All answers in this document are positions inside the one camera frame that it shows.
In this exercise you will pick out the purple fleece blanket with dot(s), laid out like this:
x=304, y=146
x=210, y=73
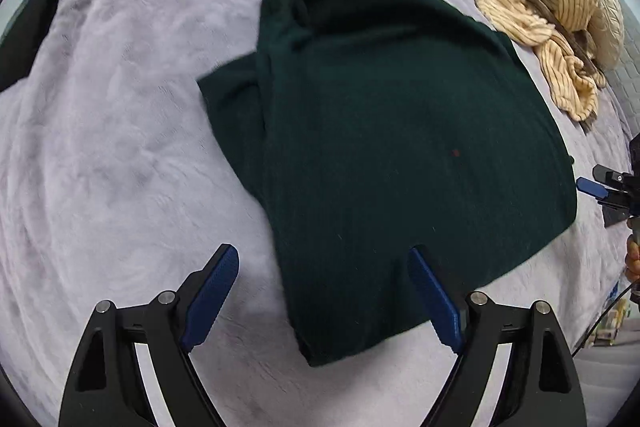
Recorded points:
x=125, y=132

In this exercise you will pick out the person's right hand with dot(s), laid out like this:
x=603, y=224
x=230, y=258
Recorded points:
x=635, y=259

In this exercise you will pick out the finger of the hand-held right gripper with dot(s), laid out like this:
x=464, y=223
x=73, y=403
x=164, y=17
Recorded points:
x=592, y=188
x=609, y=176

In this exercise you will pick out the beige striped garment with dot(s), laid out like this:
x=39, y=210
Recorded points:
x=530, y=7

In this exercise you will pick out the dark green sweater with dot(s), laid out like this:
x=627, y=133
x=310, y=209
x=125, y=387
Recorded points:
x=390, y=132

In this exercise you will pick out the black pillow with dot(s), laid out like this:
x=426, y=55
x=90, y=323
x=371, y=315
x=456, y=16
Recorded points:
x=30, y=27

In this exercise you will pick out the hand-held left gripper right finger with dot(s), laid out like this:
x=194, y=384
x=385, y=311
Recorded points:
x=435, y=302

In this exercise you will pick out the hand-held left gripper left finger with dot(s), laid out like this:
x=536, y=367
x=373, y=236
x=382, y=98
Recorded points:
x=210, y=297

